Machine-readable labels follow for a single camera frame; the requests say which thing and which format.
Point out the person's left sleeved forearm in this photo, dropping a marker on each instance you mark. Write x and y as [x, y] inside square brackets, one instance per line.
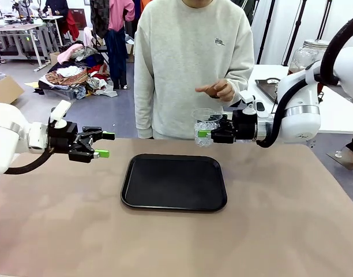
[241, 78]

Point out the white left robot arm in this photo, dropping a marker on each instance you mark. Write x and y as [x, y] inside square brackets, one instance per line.
[3, 138]

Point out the arm white wrist camera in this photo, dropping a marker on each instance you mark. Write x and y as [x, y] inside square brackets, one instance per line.
[247, 96]
[61, 109]

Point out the clear ice cubes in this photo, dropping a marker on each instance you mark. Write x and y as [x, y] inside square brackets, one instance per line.
[204, 126]

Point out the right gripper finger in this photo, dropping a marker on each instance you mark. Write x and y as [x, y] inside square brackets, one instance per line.
[227, 121]
[222, 135]

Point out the person in grey sweatshirt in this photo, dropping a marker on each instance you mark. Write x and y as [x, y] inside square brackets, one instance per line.
[188, 72]

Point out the small cardboard box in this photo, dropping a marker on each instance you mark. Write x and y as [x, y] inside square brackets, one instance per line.
[54, 59]

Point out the white desk thin legs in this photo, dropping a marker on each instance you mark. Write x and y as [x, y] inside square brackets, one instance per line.
[52, 18]

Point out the white desk grey frame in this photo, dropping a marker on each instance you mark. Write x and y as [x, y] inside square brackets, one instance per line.
[15, 28]

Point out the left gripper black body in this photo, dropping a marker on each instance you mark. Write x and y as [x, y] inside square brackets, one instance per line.
[61, 138]

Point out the red hanging garment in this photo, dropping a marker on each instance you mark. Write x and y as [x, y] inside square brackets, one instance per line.
[73, 29]

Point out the dark patterned hanging garment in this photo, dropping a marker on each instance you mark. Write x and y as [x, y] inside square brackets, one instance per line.
[98, 17]

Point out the large cardboard box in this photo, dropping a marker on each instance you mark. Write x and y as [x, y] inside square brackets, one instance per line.
[6, 91]

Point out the person in dark jacket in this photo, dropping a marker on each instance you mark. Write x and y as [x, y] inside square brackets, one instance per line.
[245, 8]

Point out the pile of mixed clothes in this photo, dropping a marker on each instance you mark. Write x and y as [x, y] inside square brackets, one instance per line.
[72, 72]

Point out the left arm white wrist camera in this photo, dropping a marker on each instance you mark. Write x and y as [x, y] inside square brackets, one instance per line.
[61, 109]

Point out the orange hanging garment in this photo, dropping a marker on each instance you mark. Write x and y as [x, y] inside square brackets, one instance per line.
[144, 3]

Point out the right arm white wrist camera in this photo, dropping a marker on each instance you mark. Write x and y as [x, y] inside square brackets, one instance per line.
[247, 96]

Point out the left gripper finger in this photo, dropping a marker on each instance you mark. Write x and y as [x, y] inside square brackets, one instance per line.
[98, 133]
[84, 154]

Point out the small dark tray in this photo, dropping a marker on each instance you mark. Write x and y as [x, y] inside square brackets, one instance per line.
[266, 88]

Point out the pink hanging garment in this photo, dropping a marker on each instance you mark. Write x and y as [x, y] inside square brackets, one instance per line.
[120, 14]

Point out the person in black top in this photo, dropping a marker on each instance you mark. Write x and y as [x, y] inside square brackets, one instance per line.
[56, 7]

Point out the glass tea dispenser jar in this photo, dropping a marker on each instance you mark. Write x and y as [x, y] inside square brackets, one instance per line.
[306, 54]

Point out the large black serving tray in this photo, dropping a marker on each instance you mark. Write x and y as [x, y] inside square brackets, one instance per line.
[170, 184]

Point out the dark blue hanging garment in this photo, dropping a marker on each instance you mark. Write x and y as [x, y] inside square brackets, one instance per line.
[117, 57]

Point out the short clear plastic cup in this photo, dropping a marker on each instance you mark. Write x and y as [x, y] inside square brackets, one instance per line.
[202, 127]

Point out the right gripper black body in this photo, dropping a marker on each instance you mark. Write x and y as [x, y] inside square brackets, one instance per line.
[245, 127]

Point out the person's right sleeved forearm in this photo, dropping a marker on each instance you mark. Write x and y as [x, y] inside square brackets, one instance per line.
[143, 112]

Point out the clear storage bin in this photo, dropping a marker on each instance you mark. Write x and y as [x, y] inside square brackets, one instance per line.
[58, 93]

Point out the white cloth on chair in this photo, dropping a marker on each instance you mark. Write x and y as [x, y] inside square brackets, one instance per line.
[88, 37]

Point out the person's left hand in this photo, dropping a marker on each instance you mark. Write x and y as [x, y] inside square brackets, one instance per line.
[222, 91]

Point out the background robot equipment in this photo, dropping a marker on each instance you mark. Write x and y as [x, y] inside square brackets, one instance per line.
[20, 11]

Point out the black light stand pole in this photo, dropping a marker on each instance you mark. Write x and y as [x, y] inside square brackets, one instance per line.
[266, 31]
[294, 33]
[324, 20]

